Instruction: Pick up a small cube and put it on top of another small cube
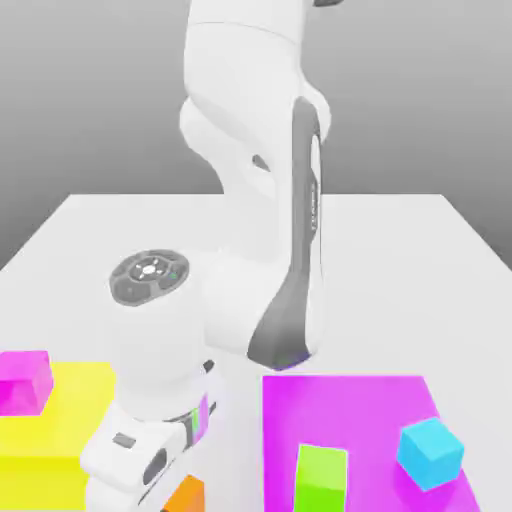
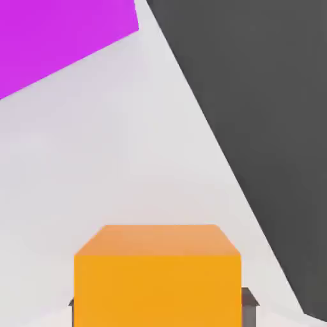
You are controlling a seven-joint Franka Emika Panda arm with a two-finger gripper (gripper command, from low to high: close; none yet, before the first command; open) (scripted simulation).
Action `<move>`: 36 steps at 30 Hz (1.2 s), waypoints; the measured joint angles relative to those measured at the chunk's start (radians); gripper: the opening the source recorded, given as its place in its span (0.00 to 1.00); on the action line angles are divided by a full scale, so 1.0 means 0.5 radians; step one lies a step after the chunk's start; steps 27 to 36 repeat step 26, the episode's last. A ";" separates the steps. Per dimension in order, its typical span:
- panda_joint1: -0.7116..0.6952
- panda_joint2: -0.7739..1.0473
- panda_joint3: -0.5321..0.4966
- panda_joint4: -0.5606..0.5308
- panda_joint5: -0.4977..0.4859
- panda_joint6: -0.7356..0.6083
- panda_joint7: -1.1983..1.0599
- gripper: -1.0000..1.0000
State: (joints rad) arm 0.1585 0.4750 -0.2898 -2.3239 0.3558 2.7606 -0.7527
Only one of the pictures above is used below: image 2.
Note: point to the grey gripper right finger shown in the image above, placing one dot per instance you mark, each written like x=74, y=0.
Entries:
x=249, y=309

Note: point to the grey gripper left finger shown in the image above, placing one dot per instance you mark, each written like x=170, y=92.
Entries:
x=71, y=313

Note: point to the small orange cube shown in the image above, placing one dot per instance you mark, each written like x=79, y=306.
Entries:
x=157, y=283

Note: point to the large magenta box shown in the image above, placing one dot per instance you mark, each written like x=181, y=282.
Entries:
x=53, y=35

